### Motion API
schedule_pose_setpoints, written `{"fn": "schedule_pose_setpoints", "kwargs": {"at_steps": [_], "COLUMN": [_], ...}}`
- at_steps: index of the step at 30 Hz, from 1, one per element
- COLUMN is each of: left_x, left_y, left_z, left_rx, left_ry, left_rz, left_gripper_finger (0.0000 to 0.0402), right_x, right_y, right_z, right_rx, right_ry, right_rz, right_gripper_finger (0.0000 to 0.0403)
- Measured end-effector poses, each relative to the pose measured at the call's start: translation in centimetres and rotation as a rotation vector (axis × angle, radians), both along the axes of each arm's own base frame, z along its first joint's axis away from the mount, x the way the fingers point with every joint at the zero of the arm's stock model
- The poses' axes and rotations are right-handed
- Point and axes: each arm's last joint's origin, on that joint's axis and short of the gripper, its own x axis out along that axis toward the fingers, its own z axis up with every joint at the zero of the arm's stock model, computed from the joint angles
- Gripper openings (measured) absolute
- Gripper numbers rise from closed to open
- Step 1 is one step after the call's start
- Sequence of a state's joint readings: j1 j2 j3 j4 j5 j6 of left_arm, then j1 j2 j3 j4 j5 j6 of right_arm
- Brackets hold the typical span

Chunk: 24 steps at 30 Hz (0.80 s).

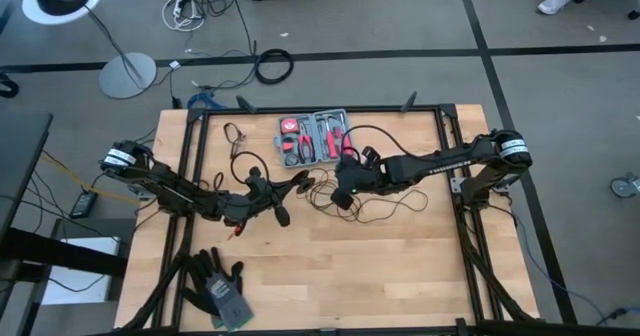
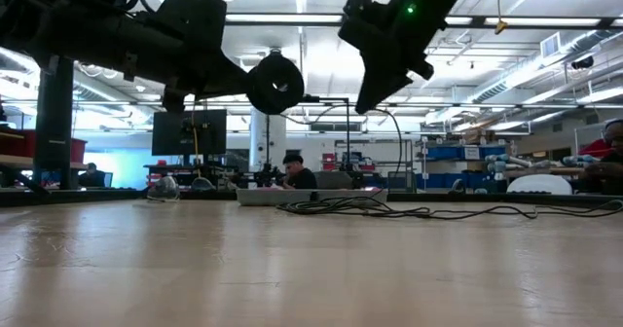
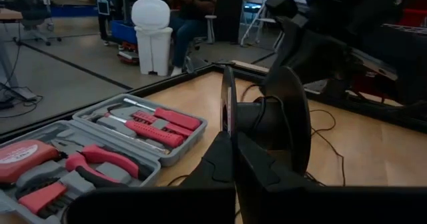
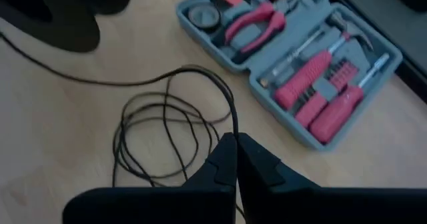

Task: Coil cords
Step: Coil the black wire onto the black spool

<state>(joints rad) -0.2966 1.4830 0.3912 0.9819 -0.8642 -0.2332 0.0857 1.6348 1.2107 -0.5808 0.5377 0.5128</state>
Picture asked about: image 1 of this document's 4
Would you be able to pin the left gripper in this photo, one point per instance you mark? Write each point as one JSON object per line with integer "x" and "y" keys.
{"x": 250, "y": 203}

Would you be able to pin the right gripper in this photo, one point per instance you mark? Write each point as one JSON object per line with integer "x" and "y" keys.
{"x": 365, "y": 176}

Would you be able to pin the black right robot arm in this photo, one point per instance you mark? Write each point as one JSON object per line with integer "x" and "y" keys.
{"x": 450, "y": 161}

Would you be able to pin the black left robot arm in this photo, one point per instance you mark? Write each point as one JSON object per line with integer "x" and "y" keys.
{"x": 165, "y": 191}

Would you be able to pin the small red utility knife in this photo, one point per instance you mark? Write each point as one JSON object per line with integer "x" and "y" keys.
{"x": 288, "y": 146}

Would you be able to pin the grey plastic tool case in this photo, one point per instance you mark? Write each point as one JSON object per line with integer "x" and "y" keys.
{"x": 320, "y": 146}

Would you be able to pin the red tape measure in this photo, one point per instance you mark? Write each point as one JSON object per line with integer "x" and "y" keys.
{"x": 289, "y": 126}

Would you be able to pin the silver metal tool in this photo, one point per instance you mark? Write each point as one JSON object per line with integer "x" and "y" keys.
{"x": 330, "y": 122}

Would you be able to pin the black work gloves with card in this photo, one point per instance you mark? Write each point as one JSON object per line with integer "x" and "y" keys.
{"x": 210, "y": 286}

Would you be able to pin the floor stand with grey base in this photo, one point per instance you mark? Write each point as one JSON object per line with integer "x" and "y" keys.
{"x": 127, "y": 76}

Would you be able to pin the black power adapter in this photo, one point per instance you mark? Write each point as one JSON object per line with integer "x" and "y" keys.
{"x": 84, "y": 203}

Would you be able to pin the white box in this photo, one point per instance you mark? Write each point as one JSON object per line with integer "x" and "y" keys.
{"x": 80, "y": 276}

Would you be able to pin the black beam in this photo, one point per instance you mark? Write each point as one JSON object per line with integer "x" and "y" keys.
{"x": 60, "y": 256}

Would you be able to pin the grey caster wheel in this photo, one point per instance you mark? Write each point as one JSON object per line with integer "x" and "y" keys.
{"x": 622, "y": 186}

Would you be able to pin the black desk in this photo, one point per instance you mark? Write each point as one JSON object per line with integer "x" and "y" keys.
{"x": 20, "y": 166}

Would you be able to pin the black floor plug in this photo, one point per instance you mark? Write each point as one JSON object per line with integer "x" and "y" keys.
{"x": 617, "y": 313}

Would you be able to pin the black floor object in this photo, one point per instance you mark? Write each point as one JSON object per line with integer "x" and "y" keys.
{"x": 7, "y": 88}

